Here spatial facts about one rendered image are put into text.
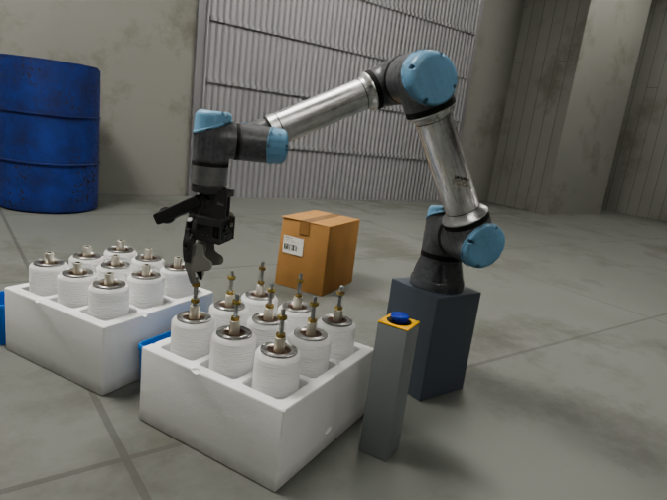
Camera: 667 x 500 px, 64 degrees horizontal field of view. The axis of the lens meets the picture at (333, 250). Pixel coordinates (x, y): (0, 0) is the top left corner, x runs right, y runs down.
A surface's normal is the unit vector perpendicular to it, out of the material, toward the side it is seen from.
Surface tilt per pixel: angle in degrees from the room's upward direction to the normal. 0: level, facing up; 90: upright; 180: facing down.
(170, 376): 90
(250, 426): 90
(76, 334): 90
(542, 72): 90
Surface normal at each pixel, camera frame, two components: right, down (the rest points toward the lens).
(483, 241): 0.35, 0.36
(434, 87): 0.25, 0.14
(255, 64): 0.58, 0.25
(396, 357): -0.51, 0.14
